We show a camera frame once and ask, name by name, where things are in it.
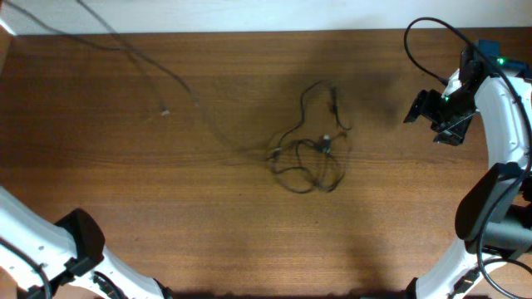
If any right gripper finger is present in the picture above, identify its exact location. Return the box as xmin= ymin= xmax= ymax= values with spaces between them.
xmin=403 ymin=90 xmax=428 ymax=123
xmin=433 ymin=120 xmax=471 ymax=146

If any black cable white plug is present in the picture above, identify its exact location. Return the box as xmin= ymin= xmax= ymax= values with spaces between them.
xmin=2 ymin=0 xmax=205 ymax=116

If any thin black usb cable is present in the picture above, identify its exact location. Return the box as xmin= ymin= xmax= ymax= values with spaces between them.
xmin=265 ymin=80 xmax=354 ymax=195

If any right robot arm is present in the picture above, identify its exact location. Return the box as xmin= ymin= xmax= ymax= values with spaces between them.
xmin=405 ymin=40 xmax=531 ymax=298

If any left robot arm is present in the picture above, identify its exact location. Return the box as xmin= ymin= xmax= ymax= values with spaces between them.
xmin=1 ymin=189 xmax=172 ymax=299

